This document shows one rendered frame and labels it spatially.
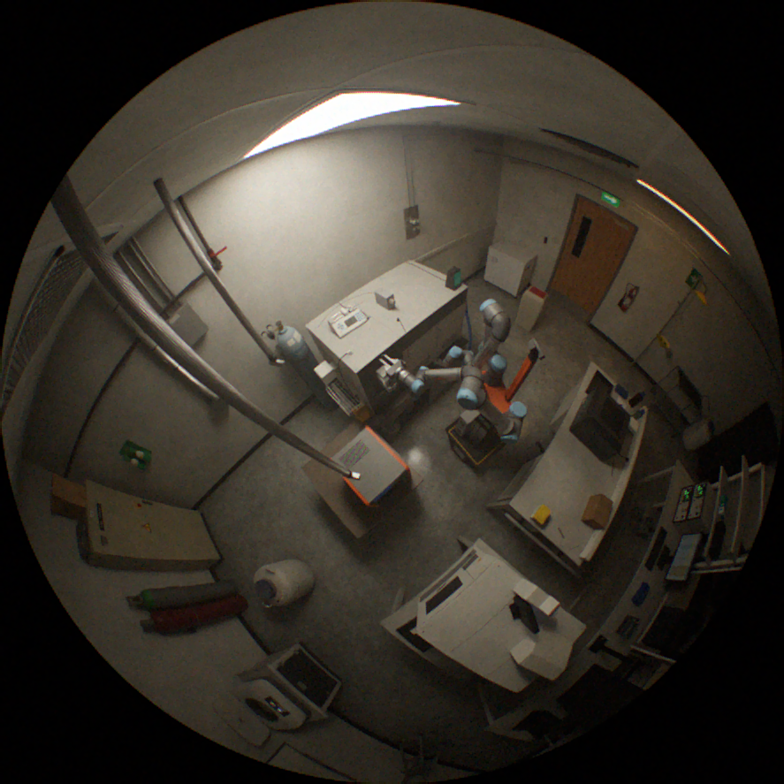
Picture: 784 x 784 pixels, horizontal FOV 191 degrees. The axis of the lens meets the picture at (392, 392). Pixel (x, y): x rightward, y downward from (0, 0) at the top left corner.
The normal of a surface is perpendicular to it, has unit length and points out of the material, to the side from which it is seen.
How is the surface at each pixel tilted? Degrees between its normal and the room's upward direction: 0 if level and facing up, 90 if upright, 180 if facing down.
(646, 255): 90
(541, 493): 0
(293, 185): 90
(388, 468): 0
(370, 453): 0
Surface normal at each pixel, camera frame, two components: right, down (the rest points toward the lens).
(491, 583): -0.11, -0.48
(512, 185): -0.73, 0.64
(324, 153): 0.68, 0.60
